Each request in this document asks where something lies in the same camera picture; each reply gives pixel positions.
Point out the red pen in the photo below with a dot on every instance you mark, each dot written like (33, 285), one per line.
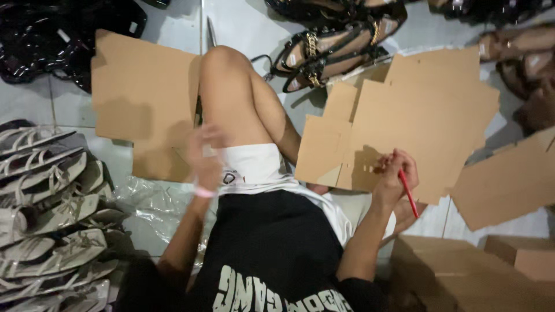
(409, 197)

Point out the person's left fingers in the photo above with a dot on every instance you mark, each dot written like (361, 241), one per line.
(210, 135)

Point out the heap of dark sandals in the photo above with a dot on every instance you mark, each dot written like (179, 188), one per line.
(490, 8)

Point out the heap of brown sandals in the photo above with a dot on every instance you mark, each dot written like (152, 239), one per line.
(524, 65)

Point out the white shorts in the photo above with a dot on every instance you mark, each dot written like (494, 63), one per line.
(260, 167)

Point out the large flat notched cardboard sheet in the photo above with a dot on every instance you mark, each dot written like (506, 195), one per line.
(416, 125)

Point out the clear plastic bag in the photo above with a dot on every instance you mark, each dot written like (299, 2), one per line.
(151, 208)

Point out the heap of glossy black sandals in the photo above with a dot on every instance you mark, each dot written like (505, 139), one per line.
(56, 39)

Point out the person's left hand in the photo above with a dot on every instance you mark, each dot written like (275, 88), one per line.
(207, 167)

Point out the large brown cardboard box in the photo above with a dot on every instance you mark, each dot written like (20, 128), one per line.
(442, 277)

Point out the person's bare leg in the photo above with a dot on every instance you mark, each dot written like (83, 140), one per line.
(234, 99)

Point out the small brown cardboard box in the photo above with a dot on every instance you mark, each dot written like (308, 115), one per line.
(529, 258)

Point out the flat brown cardboard sheet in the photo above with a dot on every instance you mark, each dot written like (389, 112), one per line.
(507, 186)
(143, 99)

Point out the person's right hand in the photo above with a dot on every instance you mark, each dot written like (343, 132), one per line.
(392, 182)

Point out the black printed shirt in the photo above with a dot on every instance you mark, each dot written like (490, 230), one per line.
(269, 260)

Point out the pink wristband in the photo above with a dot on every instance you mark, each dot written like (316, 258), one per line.
(204, 192)

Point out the person's right fingers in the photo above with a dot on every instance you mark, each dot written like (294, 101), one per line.
(401, 159)

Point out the metal blade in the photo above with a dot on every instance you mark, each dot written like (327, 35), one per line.
(210, 32)

